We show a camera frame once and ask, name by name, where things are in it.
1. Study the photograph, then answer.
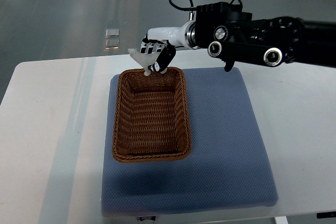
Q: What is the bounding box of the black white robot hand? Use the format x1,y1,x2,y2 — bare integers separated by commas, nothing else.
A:
140,21,199,73

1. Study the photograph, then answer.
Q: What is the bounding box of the white bear figurine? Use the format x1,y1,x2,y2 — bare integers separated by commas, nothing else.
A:
128,48,160,76

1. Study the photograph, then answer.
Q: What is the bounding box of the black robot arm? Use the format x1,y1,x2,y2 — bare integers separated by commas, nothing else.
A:
169,0,335,72

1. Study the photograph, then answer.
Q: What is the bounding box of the brown wicker basket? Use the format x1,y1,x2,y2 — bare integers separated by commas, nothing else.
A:
111,67,192,163

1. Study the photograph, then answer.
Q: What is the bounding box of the lower metal floor plate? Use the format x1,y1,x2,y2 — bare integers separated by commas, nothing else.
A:
105,39,120,50

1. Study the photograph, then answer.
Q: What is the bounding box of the metal floor plate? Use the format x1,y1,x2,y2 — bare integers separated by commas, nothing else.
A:
105,39,120,50
105,28,119,38

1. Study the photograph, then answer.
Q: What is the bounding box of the upper metal floor plate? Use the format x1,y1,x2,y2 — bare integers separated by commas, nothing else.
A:
105,28,119,38

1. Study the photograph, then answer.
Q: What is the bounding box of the blue fabric mat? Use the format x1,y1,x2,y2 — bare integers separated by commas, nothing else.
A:
101,68,278,218

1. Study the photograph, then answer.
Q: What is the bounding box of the black table label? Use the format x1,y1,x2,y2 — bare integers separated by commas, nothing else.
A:
139,216,156,221

